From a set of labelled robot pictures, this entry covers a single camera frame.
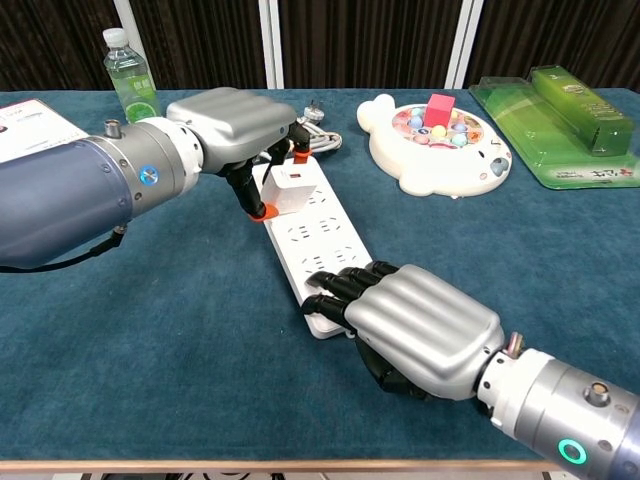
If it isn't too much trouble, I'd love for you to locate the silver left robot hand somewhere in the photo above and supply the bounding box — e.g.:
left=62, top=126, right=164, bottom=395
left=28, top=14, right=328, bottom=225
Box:
left=166, top=87, right=314, bottom=222

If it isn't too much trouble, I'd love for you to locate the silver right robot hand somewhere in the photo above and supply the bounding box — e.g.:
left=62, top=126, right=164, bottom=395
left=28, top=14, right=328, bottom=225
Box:
left=301, top=260, right=506, bottom=402

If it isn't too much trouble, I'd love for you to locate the white cube charger adapter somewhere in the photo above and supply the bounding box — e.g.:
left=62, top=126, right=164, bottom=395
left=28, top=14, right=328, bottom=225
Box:
left=260, top=168, right=321, bottom=217

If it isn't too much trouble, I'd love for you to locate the white power strip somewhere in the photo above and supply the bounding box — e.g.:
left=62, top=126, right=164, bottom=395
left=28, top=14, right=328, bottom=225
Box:
left=252, top=158, right=374, bottom=340

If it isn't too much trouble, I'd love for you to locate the clear green-label water bottle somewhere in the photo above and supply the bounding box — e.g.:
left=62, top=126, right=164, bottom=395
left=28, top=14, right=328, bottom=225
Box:
left=102, top=27, right=162, bottom=125

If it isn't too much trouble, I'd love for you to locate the cream seal-shaped fishing toy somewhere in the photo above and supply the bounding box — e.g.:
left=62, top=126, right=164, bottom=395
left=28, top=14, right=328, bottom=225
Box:
left=356, top=93, right=514, bottom=197

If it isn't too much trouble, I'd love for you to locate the white cardboard box red logo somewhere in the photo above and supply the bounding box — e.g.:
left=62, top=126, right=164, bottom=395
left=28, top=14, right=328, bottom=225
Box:
left=0, top=98, right=90, bottom=164

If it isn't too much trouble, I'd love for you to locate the red cube block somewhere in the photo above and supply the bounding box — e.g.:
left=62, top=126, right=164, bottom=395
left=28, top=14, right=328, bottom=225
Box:
left=425, top=92, right=457, bottom=125

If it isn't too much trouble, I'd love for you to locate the green plastic blister package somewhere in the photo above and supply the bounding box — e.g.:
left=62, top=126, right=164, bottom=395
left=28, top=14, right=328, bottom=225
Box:
left=468, top=64, right=640, bottom=191

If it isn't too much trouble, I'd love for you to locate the teal tablecloth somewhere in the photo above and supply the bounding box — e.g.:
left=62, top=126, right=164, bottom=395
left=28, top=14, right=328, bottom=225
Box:
left=0, top=88, right=640, bottom=462

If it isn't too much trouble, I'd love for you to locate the green rectangular box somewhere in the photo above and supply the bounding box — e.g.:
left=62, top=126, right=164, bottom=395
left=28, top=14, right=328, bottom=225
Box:
left=529, top=66, right=635, bottom=157

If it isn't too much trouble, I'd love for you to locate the white frame post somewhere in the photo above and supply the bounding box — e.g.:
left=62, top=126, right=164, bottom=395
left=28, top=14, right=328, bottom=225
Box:
left=112, top=0, right=137, bottom=91
left=443, top=0, right=485, bottom=90
left=257, top=0, right=285, bottom=90

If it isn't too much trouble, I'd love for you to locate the grey coiled power cable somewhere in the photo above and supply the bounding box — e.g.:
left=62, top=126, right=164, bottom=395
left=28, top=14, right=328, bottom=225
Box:
left=294, top=103, right=344, bottom=154

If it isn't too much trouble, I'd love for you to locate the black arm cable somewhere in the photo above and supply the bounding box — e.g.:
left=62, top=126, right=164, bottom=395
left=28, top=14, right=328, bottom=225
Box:
left=0, top=224, right=129, bottom=274

